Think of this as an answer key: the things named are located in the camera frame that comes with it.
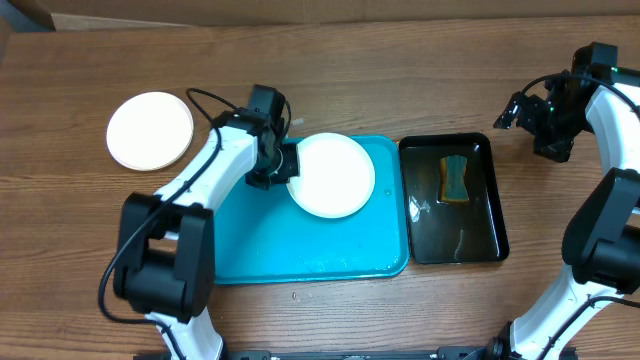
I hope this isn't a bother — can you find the white plate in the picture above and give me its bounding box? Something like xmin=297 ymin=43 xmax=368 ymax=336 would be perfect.
xmin=287 ymin=133 xmax=376 ymax=219
xmin=106 ymin=92 xmax=194 ymax=171

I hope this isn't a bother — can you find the green yellow sponge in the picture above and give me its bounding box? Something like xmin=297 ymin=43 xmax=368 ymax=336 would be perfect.
xmin=438 ymin=155 xmax=469 ymax=204

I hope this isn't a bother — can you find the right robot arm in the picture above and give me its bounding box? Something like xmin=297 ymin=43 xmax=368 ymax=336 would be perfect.
xmin=469 ymin=42 xmax=639 ymax=359

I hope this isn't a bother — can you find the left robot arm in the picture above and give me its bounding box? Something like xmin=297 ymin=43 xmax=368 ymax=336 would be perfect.
xmin=98 ymin=85 xmax=299 ymax=359

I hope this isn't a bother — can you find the teal plastic tray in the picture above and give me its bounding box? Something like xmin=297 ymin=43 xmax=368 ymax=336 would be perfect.
xmin=214 ymin=135 xmax=409 ymax=285

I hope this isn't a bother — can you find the black rectangular water tray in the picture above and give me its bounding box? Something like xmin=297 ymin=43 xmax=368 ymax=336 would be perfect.
xmin=399 ymin=133 xmax=510 ymax=265

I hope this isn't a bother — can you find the cardboard sheet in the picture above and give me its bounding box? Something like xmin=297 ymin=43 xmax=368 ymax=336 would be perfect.
xmin=39 ymin=0 xmax=639 ymax=26

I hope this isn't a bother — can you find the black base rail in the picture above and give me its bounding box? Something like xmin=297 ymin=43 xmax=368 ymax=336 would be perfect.
xmin=132 ymin=344 xmax=579 ymax=360

